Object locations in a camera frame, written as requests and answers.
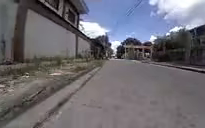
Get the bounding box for concrete kerb gutter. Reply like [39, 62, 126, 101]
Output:
[0, 65, 103, 128]

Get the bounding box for overhead wires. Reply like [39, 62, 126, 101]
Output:
[124, 0, 144, 18]

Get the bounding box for dark trees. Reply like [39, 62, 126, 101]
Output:
[89, 33, 114, 60]

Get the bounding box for pavement with kerb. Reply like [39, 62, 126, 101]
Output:
[133, 59, 205, 76]

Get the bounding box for building behind wall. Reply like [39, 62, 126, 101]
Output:
[153, 23, 205, 66]

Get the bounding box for trees behind gate arch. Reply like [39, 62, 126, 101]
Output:
[115, 37, 153, 60]

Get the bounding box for green trees by wall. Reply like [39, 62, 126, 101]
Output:
[152, 29, 193, 63]

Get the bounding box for dirt and grass verge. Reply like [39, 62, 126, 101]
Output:
[0, 59, 106, 118]

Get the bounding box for gate arch structure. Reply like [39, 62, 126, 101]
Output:
[123, 44, 154, 61]

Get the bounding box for grey walled building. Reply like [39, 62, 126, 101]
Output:
[0, 0, 92, 66]

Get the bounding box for grey concrete road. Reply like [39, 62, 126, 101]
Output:
[3, 59, 205, 128]

